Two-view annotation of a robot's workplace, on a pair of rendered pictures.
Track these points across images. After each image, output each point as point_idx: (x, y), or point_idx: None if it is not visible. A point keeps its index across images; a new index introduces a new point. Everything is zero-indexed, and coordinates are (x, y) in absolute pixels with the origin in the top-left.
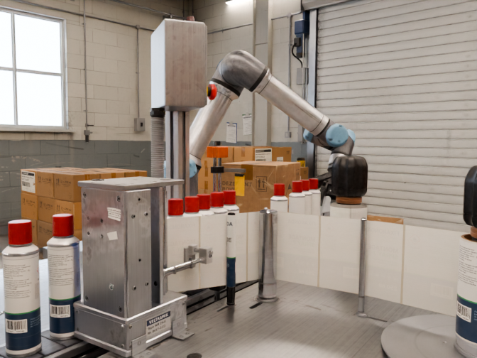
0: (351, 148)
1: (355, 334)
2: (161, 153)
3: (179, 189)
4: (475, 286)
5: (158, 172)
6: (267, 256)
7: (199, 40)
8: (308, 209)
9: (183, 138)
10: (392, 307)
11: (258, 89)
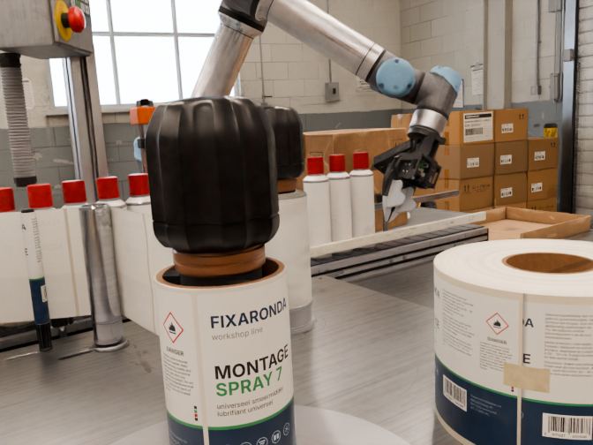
0: (446, 98)
1: (113, 427)
2: (17, 120)
3: (84, 173)
4: (162, 372)
5: (17, 150)
6: (91, 279)
7: None
8: (341, 202)
9: (86, 98)
10: None
11: (261, 12)
